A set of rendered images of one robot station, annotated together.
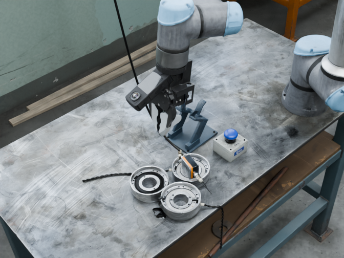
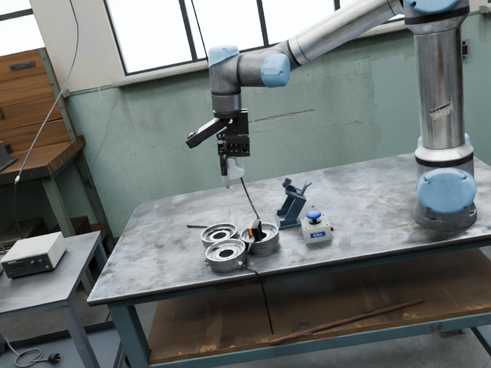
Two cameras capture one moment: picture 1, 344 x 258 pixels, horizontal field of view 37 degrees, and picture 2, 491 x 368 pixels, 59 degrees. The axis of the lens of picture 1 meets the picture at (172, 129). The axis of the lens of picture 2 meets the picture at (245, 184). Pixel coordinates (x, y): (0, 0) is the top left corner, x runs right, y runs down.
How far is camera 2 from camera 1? 0.92 m
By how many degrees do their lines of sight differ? 42
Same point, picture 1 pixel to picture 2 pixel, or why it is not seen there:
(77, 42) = not seen: hidden behind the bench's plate
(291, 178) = (421, 312)
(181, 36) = (220, 77)
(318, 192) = not seen: outside the picture
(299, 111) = (421, 220)
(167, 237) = (193, 279)
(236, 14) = (274, 61)
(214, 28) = (250, 74)
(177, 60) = (220, 103)
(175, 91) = (226, 137)
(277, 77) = not seen: hidden behind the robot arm
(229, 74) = (385, 182)
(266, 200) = (372, 320)
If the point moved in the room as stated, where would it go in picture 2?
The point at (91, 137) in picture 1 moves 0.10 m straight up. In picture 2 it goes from (226, 202) to (220, 176)
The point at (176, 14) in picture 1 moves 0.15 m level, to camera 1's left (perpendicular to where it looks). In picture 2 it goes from (212, 55) to (170, 60)
